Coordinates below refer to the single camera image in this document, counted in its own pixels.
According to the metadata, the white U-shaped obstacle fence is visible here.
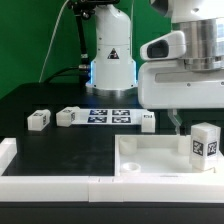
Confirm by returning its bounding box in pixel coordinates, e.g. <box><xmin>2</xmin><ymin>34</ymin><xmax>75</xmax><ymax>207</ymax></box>
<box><xmin>0</xmin><ymin>138</ymin><xmax>224</xmax><ymax>203</ymax></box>

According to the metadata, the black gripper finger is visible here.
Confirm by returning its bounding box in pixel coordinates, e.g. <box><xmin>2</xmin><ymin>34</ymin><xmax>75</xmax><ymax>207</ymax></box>
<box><xmin>168</xmin><ymin>109</ymin><xmax>182</xmax><ymax>135</ymax></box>

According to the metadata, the black cable bundle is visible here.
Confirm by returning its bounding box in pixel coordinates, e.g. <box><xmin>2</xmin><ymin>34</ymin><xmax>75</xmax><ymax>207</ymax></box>
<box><xmin>43</xmin><ymin>66</ymin><xmax>91</xmax><ymax>84</ymax></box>

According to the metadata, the white square table top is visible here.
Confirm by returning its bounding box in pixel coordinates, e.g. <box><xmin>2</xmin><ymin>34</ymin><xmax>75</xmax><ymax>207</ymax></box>
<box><xmin>114</xmin><ymin>134</ymin><xmax>224</xmax><ymax>178</ymax></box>

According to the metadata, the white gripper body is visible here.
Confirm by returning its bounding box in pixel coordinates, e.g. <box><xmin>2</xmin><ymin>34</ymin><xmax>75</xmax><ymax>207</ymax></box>
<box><xmin>138</xmin><ymin>31</ymin><xmax>224</xmax><ymax>109</ymax></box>

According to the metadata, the fiducial marker sheet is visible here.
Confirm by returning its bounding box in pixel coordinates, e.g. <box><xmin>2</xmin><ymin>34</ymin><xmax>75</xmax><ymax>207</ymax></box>
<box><xmin>73</xmin><ymin>109</ymin><xmax>143</xmax><ymax>125</ymax></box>

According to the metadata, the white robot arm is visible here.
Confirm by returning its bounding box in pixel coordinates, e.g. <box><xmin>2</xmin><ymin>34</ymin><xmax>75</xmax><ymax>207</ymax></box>
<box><xmin>86</xmin><ymin>0</ymin><xmax>224</xmax><ymax>127</ymax></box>

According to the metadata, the white cable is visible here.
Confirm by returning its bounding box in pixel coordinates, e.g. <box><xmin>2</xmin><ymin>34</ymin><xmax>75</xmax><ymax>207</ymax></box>
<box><xmin>38</xmin><ymin>3</ymin><xmax>69</xmax><ymax>84</ymax></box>

